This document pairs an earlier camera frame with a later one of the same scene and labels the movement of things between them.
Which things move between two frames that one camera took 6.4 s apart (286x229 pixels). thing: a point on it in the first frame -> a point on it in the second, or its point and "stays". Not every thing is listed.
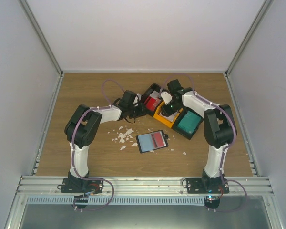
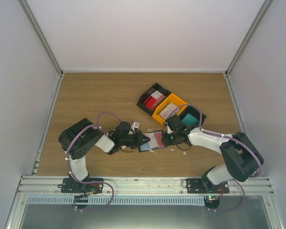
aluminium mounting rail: x=140 y=184 stays
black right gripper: x=167 y=112 -> x=167 y=142
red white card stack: x=151 y=102 stays
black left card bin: x=154 y=87 stays
